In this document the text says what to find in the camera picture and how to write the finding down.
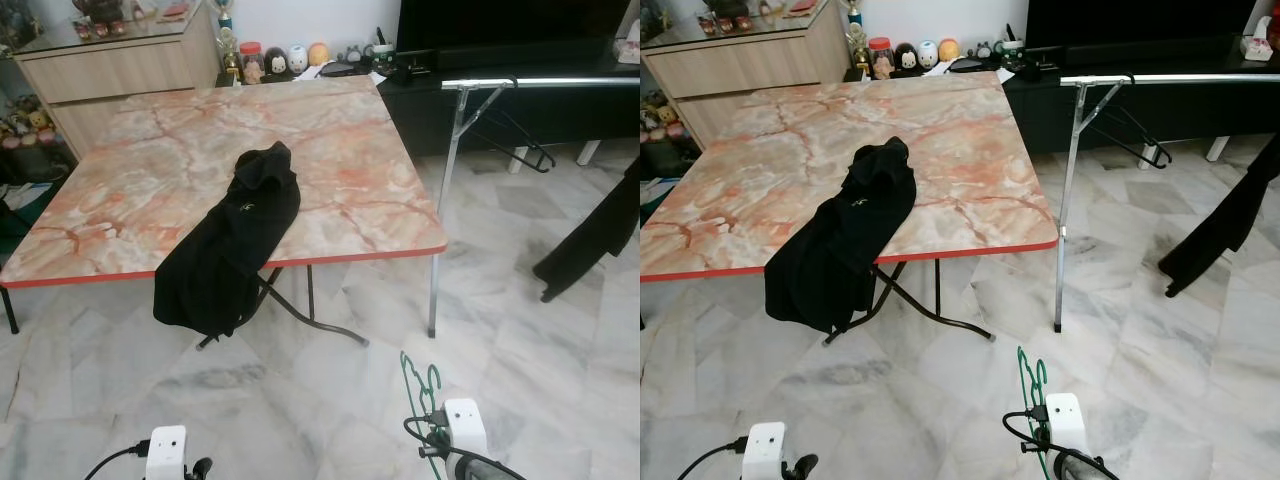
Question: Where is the light wooden cabinet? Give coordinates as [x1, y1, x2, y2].
[12, 0, 223, 161]
[640, 0, 851, 151]

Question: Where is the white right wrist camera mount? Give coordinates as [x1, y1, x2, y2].
[1045, 392, 1089, 453]
[443, 398, 489, 456]

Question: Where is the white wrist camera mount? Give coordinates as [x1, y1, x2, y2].
[443, 398, 489, 456]
[145, 425, 189, 480]
[1045, 392, 1089, 453]
[742, 421, 787, 480]

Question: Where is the green clothes hanger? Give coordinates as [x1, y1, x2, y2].
[1015, 345, 1061, 480]
[398, 350, 446, 480]

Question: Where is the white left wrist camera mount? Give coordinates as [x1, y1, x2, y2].
[742, 421, 787, 480]
[145, 425, 189, 480]

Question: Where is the black wire clothes hanger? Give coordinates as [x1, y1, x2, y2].
[465, 100, 557, 174]
[1085, 98, 1173, 171]

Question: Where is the black television cabinet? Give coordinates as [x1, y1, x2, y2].
[1003, 45, 1280, 163]
[375, 50, 641, 166]

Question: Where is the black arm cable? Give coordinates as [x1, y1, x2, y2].
[678, 435, 751, 480]
[1002, 403, 1121, 480]
[83, 440, 151, 480]
[403, 410, 526, 480]

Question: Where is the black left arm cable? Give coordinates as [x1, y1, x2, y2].
[678, 435, 751, 480]
[83, 440, 151, 480]

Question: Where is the marble pattern folding table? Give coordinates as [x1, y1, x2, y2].
[640, 72, 1061, 346]
[0, 75, 448, 351]

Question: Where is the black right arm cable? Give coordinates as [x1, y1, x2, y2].
[403, 410, 526, 480]
[1002, 403, 1121, 480]

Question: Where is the gold blue trophy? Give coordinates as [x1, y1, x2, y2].
[843, 0, 873, 81]
[215, 0, 244, 86]

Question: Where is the black garment with red trim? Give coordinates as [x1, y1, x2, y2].
[1158, 130, 1280, 299]
[532, 160, 641, 304]

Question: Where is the black flat television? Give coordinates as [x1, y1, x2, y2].
[397, 0, 641, 53]
[1025, 0, 1266, 48]

